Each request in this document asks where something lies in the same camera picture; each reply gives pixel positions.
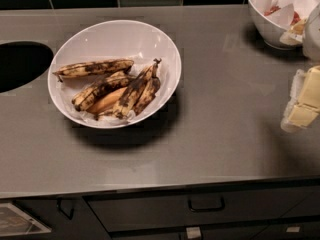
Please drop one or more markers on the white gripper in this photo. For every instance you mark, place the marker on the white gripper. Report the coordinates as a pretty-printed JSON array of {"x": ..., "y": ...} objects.
[{"x": 313, "y": 37}]

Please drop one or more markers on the spotted banana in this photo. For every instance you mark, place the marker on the spotted banana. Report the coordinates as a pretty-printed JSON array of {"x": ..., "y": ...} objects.
[
  {"x": 94, "y": 92},
  {"x": 84, "y": 69},
  {"x": 134, "y": 91}
]

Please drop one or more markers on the right dark banana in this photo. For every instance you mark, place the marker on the right dark banana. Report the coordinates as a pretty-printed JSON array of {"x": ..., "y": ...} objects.
[{"x": 147, "y": 95}]

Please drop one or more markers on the large white bowl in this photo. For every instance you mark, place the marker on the large white bowl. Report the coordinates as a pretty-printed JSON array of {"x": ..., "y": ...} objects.
[{"x": 118, "y": 39}]

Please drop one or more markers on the orange unspotted banana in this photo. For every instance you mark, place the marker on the orange unspotted banana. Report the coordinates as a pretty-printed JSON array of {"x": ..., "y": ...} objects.
[{"x": 106, "y": 102}]

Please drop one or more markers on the dark drawer front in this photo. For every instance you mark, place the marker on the dark drawer front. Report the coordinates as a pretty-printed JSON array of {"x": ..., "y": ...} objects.
[{"x": 150, "y": 211}]

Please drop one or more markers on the right white drawer label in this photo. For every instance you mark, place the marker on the right white drawer label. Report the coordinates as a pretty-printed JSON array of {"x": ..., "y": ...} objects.
[{"x": 293, "y": 229}]

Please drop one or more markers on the small white drawer label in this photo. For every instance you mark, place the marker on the small white drawer label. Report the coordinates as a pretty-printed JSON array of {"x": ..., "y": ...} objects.
[{"x": 193, "y": 233}]

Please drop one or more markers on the dark round sink hole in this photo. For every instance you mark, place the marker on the dark round sink hole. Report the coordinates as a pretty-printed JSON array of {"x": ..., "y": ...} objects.
[{"x": 21, "y": 62}]

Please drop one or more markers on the black drawer handle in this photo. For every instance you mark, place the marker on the black drawer handle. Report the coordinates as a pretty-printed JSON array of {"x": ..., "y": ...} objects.
[{"x": 204, "y": 205}]

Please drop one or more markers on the black cabinet handle left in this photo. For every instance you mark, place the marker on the black cabinet handle left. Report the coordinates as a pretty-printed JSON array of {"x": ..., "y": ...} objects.
[{"x": 65, "y": 208}]

